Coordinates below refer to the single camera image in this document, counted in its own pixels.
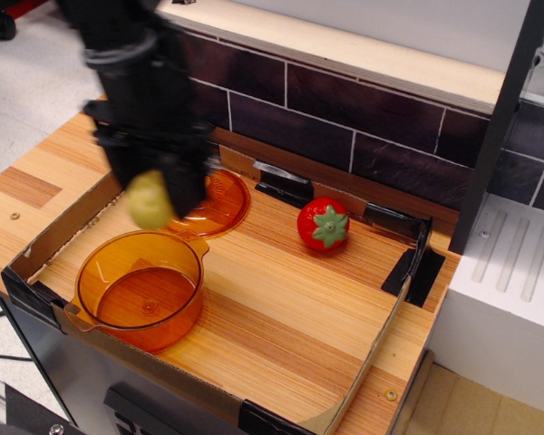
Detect orange transparent pot lid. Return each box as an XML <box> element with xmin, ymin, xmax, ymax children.
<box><xmin>166</xmin><ymin>169</ymin><xmax>250</xmax><ymax>238</ymax></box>

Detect black caster wheel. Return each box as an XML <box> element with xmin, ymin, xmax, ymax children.
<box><xmin>0</xmin><ymin>11</ymin><xmax>16</xmax><ymax>41</ymax></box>

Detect cardboard fence with black tape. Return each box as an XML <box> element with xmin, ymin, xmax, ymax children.
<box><xmin>0</xmin><ymin>135</ymin><xmax>456</xmax><ymax>434</ymax></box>

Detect dark grey upright post right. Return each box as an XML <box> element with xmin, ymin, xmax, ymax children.
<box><xmin>449</xmin><ymin>0</ymin><xmax>544</xmax><ymax>255</ymax></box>

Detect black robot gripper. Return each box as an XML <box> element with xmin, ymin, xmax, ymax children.
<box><xmin>59</xmin><ymin>1</ymin><xmax>209</xmax><ymax>218</ymax></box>

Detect red toy tomato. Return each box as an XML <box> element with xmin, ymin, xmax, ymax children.
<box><xmin>296</xmin><ymin>197</ymin><xmax>350</xmax><ymax>252</ymax></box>

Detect orange transparent plastic pot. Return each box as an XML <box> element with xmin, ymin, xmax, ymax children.
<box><xmin>64</xmin><ymin>231</ymin><xmax>209</xmax><ymax>353</ymax></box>

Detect yellow toy potato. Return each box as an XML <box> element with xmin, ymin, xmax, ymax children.
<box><xmin>126</xmin><ymin>169</ymin><xmax>174</xmax><ymax>230</ymax></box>

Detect white toy sink drainboard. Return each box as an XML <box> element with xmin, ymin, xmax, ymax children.
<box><xmin>429</xmin><ymin>195</ymin><xmax>544</xmax><ymax>411</ymax></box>

